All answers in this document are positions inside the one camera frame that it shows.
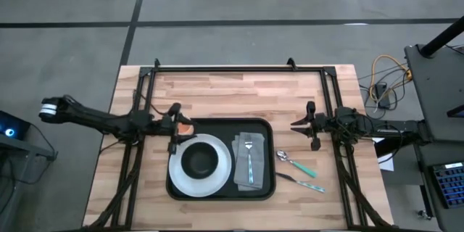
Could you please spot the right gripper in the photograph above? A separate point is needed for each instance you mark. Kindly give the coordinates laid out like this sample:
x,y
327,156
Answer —
x,y
322,123

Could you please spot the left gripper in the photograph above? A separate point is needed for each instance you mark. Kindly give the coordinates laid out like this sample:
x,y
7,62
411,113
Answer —
x,y
171,127

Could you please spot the orange mug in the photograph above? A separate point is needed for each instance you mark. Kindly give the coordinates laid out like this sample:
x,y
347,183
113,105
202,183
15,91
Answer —
x,y
185,129

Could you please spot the black bowl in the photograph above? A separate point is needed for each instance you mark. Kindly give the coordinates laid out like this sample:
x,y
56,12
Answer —
x,y
199,160

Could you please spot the grey cloth napkin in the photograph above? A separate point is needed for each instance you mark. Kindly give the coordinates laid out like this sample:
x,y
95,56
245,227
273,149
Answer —
x,y
258,159

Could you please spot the white round plate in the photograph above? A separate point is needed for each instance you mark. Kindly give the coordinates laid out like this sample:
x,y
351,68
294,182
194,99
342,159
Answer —
x,y
201,187

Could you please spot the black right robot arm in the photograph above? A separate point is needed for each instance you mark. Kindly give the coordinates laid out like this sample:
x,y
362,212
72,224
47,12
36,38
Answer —
x,y
380,127

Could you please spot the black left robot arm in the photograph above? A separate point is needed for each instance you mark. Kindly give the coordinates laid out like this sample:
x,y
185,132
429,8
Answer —
x,y
94,119

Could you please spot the black plastic tray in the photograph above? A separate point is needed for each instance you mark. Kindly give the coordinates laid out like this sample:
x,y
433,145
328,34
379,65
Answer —
x,y
221,127

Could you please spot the black power adapter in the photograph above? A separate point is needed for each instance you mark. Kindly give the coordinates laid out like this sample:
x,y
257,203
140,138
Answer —
x,y
382,96

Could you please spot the black angled bar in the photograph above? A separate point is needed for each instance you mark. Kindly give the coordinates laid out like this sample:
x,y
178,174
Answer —
x,y
389,149

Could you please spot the white paper sheet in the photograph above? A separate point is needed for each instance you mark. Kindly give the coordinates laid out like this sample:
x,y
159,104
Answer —
x,y
388,163

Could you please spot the dark grey desk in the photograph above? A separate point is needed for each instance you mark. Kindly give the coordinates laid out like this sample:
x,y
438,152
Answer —
x,y
435,152

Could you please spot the dark grey equipment cart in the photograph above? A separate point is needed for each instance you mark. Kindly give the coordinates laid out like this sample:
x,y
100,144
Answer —
x,y
438,90

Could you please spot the backlit keyboard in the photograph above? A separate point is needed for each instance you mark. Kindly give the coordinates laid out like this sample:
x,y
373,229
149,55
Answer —
x,y
451,185

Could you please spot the grey side stand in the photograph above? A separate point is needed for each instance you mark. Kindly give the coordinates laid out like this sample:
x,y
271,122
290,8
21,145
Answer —
x,y
21,148

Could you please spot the black pole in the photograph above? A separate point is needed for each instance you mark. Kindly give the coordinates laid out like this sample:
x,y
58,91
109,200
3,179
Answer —
x,y
444,36

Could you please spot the computer with blue light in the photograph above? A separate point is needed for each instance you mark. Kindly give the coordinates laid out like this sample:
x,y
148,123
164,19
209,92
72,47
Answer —
x,y
11,125

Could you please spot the black metal table frame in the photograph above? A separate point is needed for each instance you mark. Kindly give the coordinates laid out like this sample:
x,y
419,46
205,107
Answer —
x,y
235,69

